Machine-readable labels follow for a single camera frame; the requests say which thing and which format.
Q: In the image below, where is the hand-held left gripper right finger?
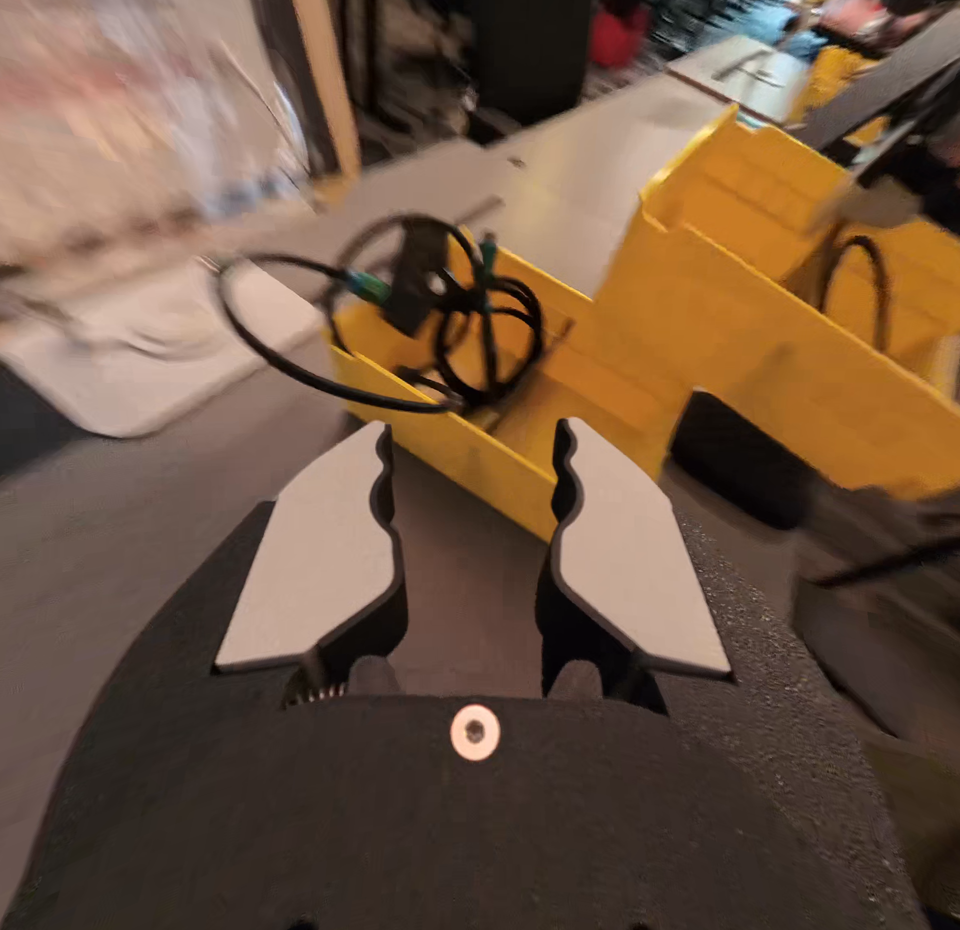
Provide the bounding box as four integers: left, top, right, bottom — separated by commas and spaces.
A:
534, 417, 735, 685

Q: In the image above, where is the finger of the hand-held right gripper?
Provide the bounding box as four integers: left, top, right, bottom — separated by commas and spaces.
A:
813, 171, 929, 232

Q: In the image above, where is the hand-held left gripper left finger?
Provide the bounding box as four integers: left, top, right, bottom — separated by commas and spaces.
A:
213, 420, 411, 675

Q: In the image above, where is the black braided HDMI cable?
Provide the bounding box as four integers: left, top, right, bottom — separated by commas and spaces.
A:
216, 214, 545, 415
816, 234, 894, 355

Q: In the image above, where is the yellow plastic bin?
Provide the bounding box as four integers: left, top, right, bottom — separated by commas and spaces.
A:
328, 229, 680, 543
596, 104, 960, 500

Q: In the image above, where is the wooden document stand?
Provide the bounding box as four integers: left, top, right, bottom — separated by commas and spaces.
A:
0, 0, 363, 440

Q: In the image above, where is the printed instruction sheet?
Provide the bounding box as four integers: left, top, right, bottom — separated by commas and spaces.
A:
0, 0, 316, 219

